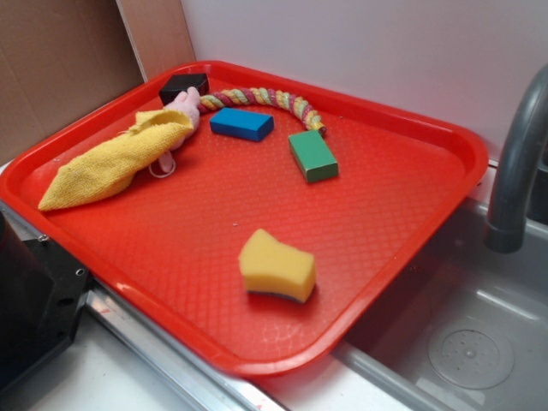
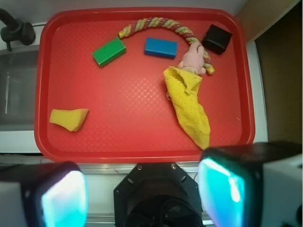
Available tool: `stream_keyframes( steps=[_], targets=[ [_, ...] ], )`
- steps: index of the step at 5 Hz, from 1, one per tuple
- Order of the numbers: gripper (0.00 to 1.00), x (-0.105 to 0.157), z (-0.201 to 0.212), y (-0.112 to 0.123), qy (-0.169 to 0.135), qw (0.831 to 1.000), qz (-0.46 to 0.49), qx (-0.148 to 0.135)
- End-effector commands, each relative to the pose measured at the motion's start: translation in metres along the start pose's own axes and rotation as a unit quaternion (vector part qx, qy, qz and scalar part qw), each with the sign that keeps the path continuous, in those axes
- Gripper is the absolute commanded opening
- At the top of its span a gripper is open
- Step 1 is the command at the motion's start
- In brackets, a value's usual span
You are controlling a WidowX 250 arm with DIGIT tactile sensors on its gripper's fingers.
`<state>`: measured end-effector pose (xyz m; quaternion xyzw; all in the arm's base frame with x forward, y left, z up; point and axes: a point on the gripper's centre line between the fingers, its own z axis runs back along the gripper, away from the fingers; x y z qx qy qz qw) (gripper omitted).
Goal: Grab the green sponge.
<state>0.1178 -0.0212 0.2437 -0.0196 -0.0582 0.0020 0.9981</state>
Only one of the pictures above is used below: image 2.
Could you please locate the multicolour braided rope toy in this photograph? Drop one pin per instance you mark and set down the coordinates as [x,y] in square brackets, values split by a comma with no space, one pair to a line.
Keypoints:
[170,24]

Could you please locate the black cube block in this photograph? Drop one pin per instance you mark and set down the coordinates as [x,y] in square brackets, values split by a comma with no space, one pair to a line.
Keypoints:
[216,39]

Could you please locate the green rectangular sponge block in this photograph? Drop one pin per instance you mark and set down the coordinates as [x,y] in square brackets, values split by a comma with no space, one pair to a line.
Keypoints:
[109,52]

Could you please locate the black octagonal mount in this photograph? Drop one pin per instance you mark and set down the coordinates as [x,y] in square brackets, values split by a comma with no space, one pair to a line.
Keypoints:
[157,195]

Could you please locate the yellow sponge piece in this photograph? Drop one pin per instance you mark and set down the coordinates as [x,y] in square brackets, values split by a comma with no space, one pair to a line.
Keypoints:
[71,120]

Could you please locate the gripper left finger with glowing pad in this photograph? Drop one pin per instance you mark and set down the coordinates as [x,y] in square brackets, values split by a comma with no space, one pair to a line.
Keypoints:
[43,195]

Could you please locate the steel sink basin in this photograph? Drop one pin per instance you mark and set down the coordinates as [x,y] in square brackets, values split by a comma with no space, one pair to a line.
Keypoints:
[18,71]

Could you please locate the blue rectangular block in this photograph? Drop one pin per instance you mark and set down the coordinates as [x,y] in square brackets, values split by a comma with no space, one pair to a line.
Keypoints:
[161,48]

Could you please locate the dark metal faucet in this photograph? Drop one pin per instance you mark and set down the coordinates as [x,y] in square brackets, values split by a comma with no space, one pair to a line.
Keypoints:
[16,30]

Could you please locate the red plastic tray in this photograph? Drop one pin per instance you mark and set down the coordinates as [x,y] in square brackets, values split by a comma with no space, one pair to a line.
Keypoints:
[130,119]

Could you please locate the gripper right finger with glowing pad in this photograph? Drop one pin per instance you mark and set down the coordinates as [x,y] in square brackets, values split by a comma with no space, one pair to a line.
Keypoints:
[253,185]

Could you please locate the pink plush toy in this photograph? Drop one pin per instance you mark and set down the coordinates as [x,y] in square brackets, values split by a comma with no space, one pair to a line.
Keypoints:
[193,60]

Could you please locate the yellow knitted cloth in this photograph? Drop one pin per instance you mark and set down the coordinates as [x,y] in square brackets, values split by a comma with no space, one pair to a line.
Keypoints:
[193,120]

